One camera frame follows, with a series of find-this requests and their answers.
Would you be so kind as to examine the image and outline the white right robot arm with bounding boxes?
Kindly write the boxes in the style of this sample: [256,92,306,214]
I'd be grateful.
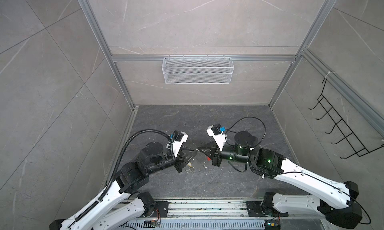
[198,130,363,229]

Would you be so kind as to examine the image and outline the black wire hook rack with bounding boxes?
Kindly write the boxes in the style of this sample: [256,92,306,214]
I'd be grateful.
[308,78,384,160]

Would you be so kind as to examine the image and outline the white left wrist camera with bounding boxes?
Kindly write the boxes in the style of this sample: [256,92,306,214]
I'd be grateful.
[171,130,188,157]

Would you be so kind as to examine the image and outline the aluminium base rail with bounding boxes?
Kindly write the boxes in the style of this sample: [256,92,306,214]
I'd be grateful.
[86,199,301,230]

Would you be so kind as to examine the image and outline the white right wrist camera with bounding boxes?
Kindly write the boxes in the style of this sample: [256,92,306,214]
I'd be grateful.
[207,124,227,151]

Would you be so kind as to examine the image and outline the aluminium frame profiles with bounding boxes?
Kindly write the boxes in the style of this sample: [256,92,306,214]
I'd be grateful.
[71,0,384,198]

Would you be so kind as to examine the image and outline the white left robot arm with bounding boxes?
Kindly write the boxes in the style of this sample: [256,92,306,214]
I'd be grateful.
[49,142,198,230]

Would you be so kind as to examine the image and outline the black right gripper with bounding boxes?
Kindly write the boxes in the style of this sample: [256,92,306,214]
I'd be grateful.
[198,139,253,167]

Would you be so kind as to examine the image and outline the white wire mesh basket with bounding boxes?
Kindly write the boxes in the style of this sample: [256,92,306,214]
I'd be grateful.
[162,57,235,85]

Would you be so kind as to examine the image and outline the black right camera cable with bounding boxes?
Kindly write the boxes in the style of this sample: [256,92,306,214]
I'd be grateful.
[224,116,267,148]

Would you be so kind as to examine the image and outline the black corrugated cable conduit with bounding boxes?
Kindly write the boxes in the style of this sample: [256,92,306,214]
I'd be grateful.
[73,128,172,223]

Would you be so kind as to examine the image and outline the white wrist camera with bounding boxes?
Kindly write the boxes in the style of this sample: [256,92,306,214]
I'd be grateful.
[207,124,227,151]
[171,130,188,157]

